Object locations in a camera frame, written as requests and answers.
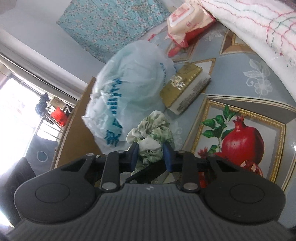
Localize teal floral wall cloth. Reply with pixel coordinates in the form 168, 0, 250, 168
57, 0, 171, 63

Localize cardboard box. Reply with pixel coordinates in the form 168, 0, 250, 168
51, 77, 102, 169

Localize green white cloth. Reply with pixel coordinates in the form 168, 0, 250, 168
126, 110, 173, 173

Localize grey hanging blanket blue circles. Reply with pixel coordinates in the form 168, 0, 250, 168
25, 135, 58, 176

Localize gold packaged box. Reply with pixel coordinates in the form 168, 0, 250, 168
159, 62, 211, 115

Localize red wet wipes pack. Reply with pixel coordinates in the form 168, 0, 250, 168
167, 3, 216, 48

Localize patterned sofa cover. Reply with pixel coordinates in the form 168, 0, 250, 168
147, 21, 296, 193

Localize white plastic bag blue print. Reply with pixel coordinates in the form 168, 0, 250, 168
82, 40, 176, 154

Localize white embroidered pillow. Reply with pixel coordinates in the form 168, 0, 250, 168
198, 1, 295, 97

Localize clothes drying rack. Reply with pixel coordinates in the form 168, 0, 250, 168
35, 92, 73, 140

